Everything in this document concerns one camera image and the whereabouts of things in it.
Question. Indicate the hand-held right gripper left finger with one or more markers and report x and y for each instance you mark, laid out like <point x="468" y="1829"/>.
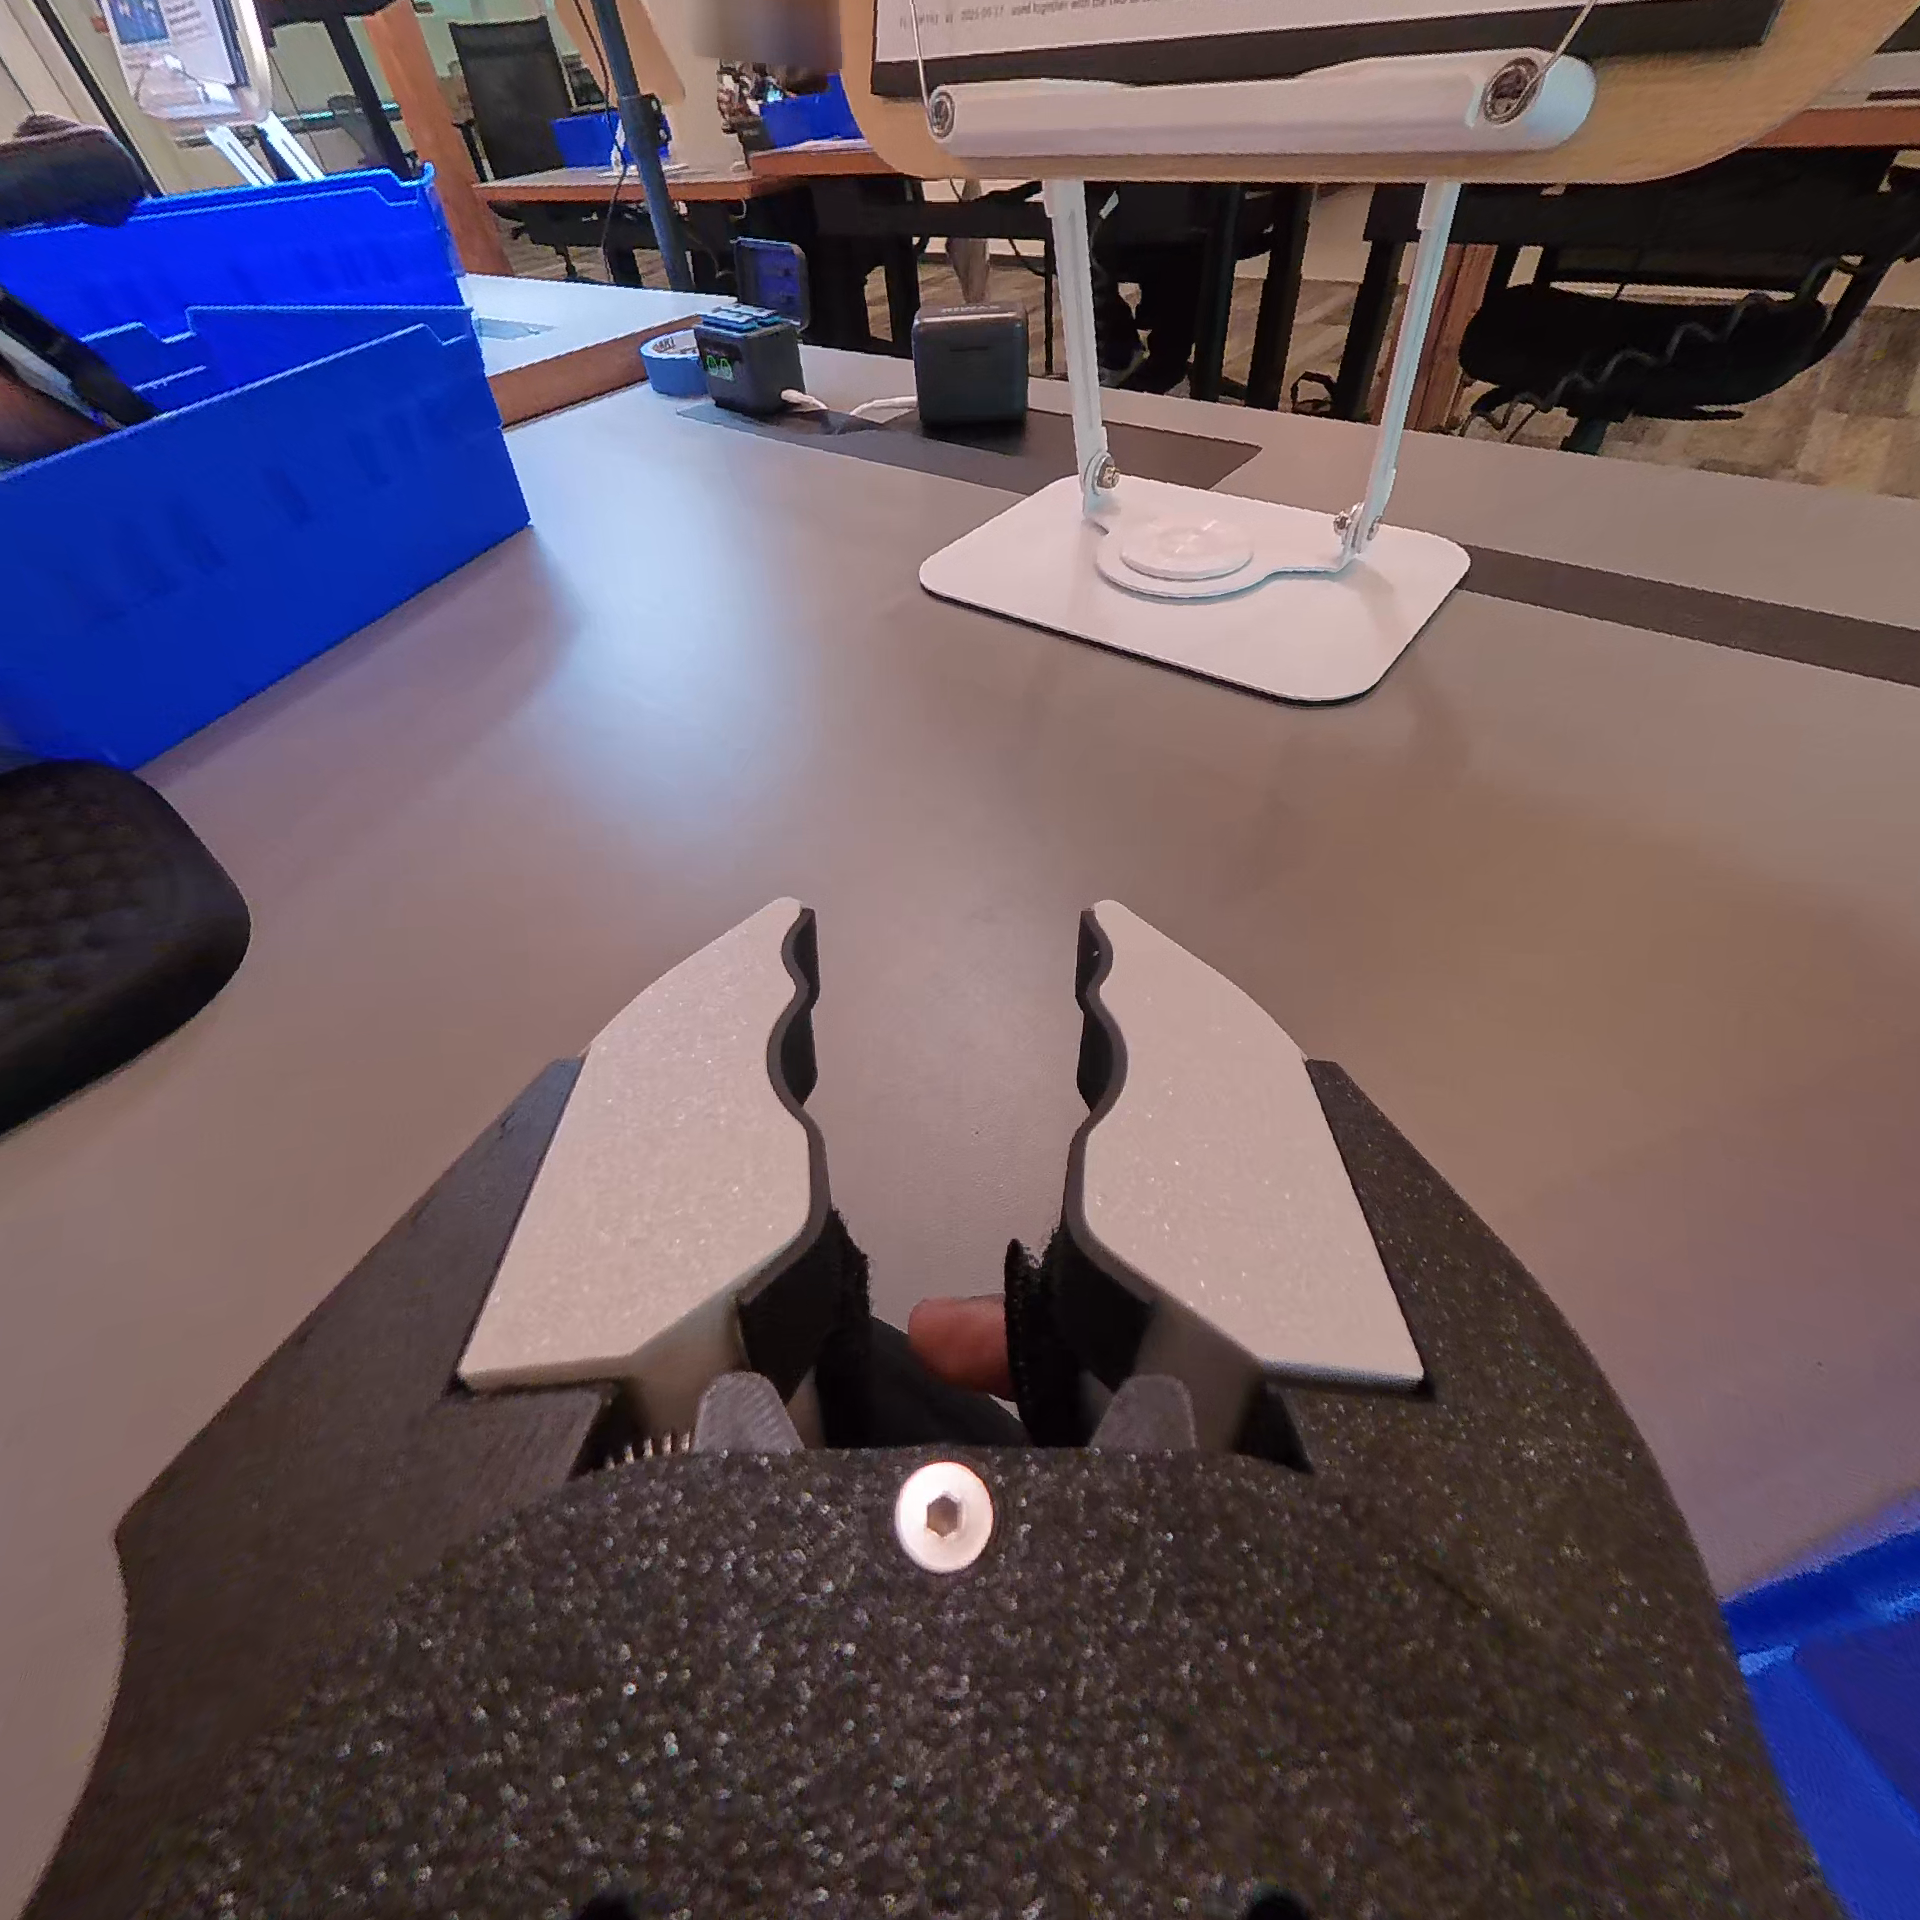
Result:
<point x="662" y="1188"/>

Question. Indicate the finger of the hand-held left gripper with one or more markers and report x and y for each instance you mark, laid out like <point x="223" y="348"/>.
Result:
<point x="47" y="346"/>

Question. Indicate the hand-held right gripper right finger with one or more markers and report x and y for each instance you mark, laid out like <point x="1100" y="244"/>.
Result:
<point x="1230" y="1200"/>

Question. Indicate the blue divided plastic bin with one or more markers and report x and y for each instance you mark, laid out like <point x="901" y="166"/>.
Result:
<point x="271" y="540"/>

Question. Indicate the person's right hand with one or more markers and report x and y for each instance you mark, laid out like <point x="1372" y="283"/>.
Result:
<point x="967" y="1343"/>

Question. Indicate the standing banner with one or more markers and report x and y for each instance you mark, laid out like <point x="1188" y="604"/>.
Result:
<point x="166" y="46"/>

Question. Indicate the wood-edged grey board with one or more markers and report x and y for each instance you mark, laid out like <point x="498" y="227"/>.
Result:
<point x="573" y="316"/>

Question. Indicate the wooden office desk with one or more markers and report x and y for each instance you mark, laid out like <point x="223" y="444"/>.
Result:
<point x="603" y="182"/>

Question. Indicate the black wrist rest pad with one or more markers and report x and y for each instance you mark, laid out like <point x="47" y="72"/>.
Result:
<point x="93" y="931"/>

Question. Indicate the sign board on white stand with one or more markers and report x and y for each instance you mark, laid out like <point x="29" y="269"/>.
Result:
<point x="1323" y="615"/>

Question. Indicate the blue tape roll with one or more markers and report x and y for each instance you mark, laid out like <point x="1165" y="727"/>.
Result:
<point x="668" y="375"/>

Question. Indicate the small black and blue device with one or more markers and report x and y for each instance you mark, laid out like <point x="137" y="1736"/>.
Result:
<point x="751" y="362"/>

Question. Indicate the dark grey box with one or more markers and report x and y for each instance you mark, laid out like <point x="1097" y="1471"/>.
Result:
<point x="967" y="366"/>

